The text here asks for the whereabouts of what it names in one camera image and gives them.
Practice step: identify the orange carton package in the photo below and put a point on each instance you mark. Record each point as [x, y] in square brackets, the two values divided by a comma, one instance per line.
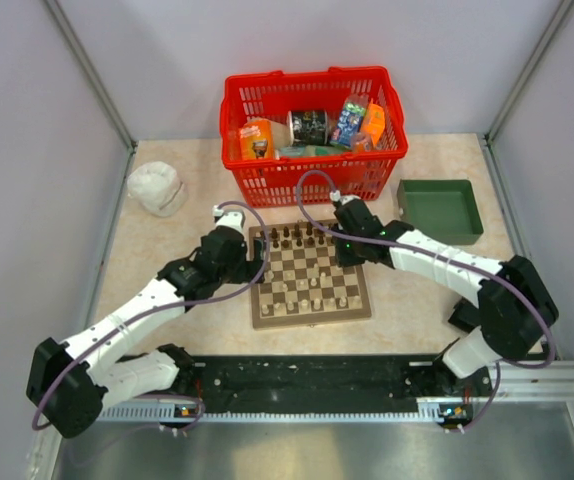
[371, 129]

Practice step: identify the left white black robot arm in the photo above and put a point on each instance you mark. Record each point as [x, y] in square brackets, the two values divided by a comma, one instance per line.
[72, 381]

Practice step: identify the green plastic tray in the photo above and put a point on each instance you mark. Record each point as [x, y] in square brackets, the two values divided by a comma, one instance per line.
[445, 210]

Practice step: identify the white crumpled cloth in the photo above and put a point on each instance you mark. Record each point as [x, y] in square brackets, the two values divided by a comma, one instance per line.
[157, 188]

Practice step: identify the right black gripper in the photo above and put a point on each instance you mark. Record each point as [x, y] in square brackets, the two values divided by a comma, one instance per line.
[343, 259]

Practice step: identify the blue snack package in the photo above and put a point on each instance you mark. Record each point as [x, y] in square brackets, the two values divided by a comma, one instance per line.
[349, 121]

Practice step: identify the black printed can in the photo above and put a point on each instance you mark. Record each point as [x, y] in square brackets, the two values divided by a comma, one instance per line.
[308, 127]

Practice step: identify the wooden chess board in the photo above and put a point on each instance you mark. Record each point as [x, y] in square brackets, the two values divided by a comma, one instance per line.
[303, 284]

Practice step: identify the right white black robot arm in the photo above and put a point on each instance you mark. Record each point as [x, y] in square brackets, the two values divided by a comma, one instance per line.
[506, 300]

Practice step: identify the orange razor package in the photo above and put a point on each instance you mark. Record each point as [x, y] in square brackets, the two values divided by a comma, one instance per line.
[256, 140]

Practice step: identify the black stand block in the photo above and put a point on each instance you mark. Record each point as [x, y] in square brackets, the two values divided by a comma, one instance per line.
[465, 316]

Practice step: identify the black mounting base rail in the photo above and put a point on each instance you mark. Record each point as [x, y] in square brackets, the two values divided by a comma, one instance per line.
[317, 384]

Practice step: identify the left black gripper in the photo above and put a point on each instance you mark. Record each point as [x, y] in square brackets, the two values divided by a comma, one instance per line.
[249, 270]

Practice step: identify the green pouch package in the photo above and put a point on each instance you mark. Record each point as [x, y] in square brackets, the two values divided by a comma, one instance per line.
[292, 152]

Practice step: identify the red plastic shopping basket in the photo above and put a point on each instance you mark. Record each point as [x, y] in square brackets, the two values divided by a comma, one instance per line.
[272, 182]

